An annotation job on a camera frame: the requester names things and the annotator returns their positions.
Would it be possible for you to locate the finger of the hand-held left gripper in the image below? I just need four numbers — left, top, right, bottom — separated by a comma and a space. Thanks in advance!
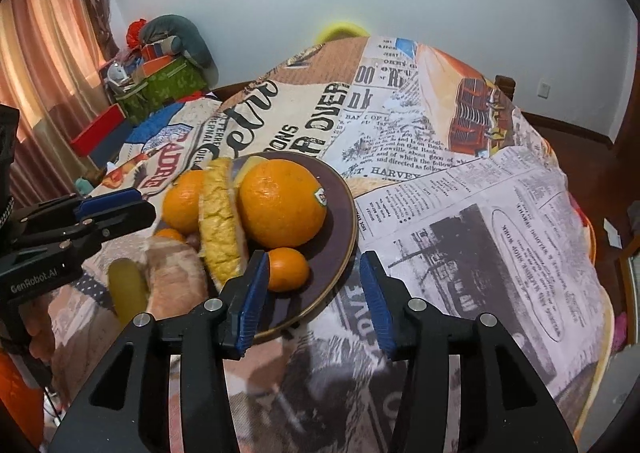
10, 203, 157, 265
15, 188, 143, 240

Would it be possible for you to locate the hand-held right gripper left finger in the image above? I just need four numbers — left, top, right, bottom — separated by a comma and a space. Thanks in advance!
50, 249, 271, 453

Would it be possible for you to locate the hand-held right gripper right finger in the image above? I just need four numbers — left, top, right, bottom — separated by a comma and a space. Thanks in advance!
359, 250, 578, 453

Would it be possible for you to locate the yellow-green cucumber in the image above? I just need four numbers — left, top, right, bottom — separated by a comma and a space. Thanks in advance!
107, 258, 151, 327

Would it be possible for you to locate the purple plate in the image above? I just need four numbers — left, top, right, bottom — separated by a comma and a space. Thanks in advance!
152, 151, 359, 345

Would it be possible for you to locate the large orange with sticker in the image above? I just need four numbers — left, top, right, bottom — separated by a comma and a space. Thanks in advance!
237, 159, 328, 249

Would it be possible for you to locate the red box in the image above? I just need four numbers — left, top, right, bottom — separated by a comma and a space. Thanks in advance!
70, 103, 127, 160

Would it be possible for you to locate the blue patterned bedding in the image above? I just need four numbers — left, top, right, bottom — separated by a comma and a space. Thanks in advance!
129, 100, 222, 154

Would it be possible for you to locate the newspaper printed blanket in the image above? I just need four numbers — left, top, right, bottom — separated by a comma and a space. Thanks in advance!
50, 35, 617, 453

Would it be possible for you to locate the green storage box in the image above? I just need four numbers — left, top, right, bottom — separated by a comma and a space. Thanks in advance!
114, 55, 209, 124

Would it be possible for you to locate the orange box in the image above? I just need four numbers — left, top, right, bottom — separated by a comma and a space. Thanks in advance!
142, 55, 179, 76

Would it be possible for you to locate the orange striped curtain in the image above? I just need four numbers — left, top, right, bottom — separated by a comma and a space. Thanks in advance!
0, 0, 108, 186

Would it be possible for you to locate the red bag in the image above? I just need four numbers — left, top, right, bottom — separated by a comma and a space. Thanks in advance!
127, 19, 149, 46

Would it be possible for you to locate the yellow foam arc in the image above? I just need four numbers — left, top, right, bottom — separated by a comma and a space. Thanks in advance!
315, 20, 369, 42

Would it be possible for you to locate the wooden bed frame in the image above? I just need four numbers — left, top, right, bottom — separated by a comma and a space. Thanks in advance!
495, 75, 516, 104

